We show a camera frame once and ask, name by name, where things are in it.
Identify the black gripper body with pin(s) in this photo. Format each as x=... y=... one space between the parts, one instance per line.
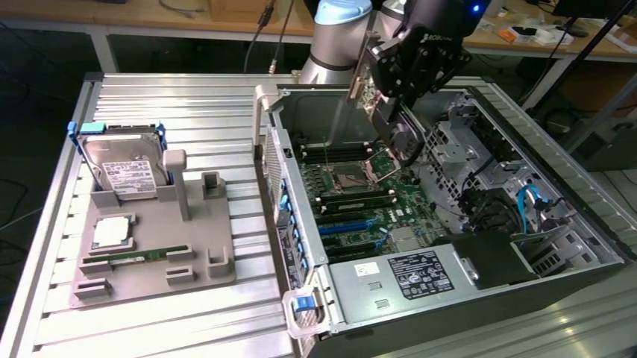
x=436 y=31

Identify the green gpu card black fan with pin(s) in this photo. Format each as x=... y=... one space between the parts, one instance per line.
x=405 y=138

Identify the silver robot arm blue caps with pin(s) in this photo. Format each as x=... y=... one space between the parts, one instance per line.
x=333 y=48

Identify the black RAM slot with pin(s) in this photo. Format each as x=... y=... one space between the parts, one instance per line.
x=350 y=191
x=339 y=159
x=337 y=151
x=349 y=196
x=338 y=155
x=335 y=148

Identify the black long expansion slot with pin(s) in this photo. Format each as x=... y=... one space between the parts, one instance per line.
x=349 y=219

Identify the blue expansion slot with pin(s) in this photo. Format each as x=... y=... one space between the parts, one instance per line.
x=346 y=227

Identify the small orange box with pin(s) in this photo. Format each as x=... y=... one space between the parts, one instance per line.
x=506 y=35

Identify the white and black device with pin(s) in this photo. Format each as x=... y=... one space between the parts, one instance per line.
x=534 y=34

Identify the silver disk bay cage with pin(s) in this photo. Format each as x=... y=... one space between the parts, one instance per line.
x=458 y=149

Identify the silver socket cover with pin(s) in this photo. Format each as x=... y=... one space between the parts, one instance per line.
x=381 y=162

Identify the thin metal locking lever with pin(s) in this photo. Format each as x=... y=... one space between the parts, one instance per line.
x=326 y=153

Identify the black monitor stand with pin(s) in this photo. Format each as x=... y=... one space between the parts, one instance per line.
x=569 y=18

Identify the CPU socket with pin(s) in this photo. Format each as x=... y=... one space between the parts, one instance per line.
x=350 y=177

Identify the black tripod pole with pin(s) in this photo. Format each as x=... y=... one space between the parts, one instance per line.
x=600 y=33

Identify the green RAM stick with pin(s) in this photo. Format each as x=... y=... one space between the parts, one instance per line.
x=358 y=203
x=134 y=255

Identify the green motherboard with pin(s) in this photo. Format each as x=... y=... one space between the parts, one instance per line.
x=407 y=216

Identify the black computer tower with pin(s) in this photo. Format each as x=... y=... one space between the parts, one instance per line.
x=606 y=149

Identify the silver chipset heatsink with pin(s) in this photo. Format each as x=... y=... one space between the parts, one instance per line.
x=410 y=240

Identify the black plastic shroud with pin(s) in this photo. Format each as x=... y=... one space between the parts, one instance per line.
x=497 y=261

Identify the silver hard disk blue caddy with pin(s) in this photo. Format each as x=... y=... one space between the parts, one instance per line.
x=124 y=164

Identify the grey parts rack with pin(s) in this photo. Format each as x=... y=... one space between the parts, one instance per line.
x=199 y=238

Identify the grey power supply unit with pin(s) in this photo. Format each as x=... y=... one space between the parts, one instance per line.
x=358 y=294

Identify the blue case latch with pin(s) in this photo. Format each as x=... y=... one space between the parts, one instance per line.
x=299 y=304

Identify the black silver PC case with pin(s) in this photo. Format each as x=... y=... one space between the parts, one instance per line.
x=448 y=320

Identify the silver CPU chip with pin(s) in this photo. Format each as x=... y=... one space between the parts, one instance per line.
x=114 y=233

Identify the wooden desk white frame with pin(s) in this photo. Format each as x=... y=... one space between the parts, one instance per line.
x=150 y=20
x=586 y=46

